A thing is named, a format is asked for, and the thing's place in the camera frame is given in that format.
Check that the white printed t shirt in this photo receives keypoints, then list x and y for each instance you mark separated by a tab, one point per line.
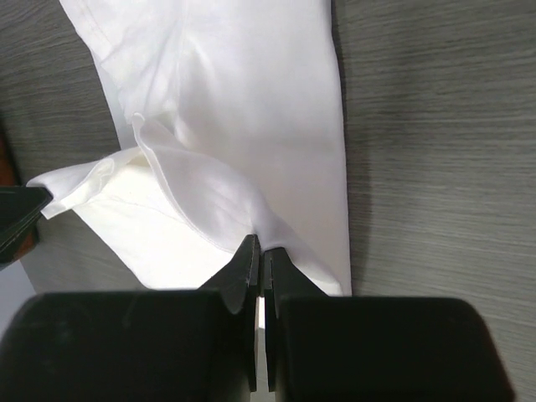
230	121

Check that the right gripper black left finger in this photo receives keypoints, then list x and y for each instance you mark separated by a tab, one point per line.
193	345

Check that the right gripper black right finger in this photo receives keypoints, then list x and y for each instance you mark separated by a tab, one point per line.
374	348

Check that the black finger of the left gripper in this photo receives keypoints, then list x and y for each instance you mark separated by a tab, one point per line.
20	211

